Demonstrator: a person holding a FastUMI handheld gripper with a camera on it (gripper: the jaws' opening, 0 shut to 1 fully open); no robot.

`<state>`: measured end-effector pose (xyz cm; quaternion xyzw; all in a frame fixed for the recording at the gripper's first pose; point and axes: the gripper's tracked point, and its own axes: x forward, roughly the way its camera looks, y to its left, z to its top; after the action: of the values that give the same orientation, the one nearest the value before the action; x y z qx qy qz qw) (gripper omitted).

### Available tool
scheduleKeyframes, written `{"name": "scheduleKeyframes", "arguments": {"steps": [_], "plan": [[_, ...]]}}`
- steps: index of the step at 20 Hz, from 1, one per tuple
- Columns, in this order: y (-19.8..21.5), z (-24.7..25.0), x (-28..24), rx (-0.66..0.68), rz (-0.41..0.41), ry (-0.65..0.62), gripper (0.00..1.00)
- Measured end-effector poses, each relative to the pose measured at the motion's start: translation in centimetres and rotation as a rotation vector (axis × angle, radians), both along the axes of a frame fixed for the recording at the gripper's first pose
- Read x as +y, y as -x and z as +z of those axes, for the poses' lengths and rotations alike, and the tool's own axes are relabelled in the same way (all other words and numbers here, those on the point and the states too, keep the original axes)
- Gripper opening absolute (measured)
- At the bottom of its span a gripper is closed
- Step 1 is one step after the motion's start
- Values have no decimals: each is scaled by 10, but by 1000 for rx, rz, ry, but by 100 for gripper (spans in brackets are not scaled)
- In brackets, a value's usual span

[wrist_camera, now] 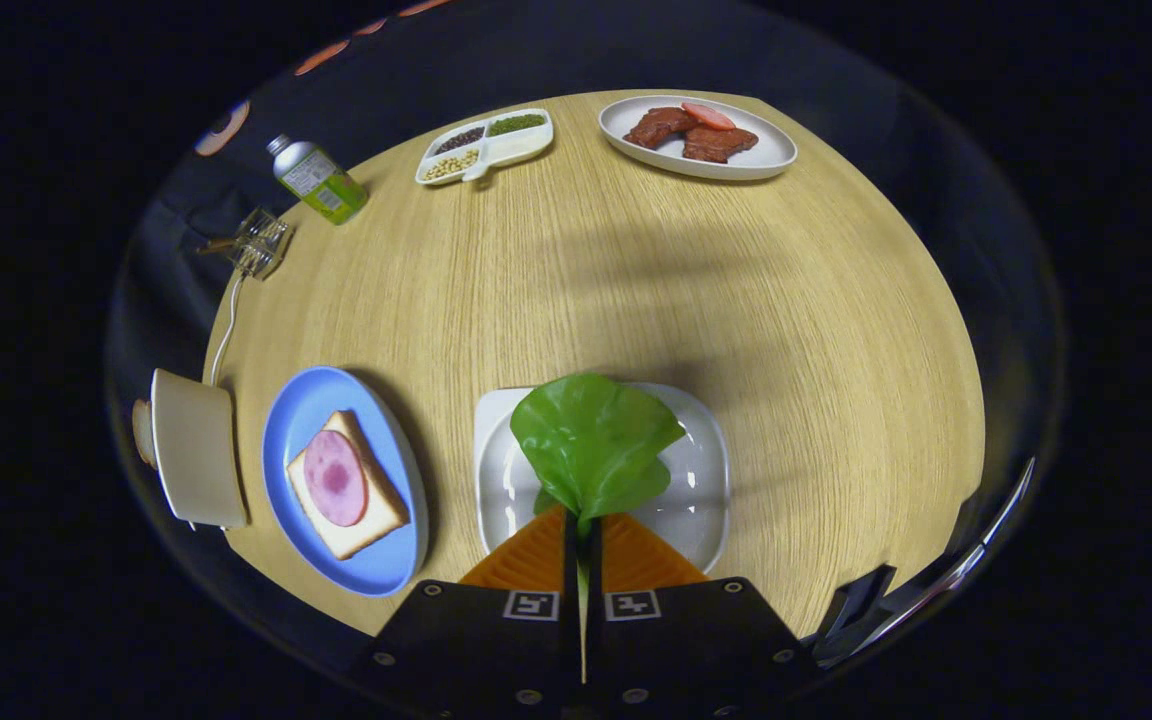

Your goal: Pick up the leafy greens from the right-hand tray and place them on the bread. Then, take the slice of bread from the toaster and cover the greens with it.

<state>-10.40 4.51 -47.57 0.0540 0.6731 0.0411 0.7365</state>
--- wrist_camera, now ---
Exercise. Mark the white square plate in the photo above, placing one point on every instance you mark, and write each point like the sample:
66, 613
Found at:
696, 480

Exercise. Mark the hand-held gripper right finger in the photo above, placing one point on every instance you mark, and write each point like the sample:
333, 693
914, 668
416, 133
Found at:
596, 600

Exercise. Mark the pink ham slice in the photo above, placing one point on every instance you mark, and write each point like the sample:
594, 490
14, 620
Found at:
336, 478

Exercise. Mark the white bread slice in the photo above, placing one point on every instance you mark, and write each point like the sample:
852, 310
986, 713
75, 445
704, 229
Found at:
381, 510

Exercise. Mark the white oval plate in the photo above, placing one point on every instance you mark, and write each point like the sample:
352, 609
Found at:
771, 155

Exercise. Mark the white divided condiment dish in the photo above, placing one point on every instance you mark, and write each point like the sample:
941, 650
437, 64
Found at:
511, 150

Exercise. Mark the blue plate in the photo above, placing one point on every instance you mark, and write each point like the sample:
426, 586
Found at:
311, 400

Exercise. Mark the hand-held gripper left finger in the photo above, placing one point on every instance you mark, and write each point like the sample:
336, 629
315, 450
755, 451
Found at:
569, 600

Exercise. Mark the red sausage slice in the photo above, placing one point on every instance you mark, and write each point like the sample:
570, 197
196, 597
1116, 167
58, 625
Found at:
708, 115

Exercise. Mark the brown meat piece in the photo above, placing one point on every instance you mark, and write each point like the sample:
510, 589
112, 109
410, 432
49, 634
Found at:
718, 145
658, 125

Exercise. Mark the white toaster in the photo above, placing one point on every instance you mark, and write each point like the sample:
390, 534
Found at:
196, 450

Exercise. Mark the green labelled metal bottle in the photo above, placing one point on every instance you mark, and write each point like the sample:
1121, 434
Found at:
321, 183

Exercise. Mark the green lettuce leaf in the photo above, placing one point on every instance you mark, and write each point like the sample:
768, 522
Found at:
591, 440

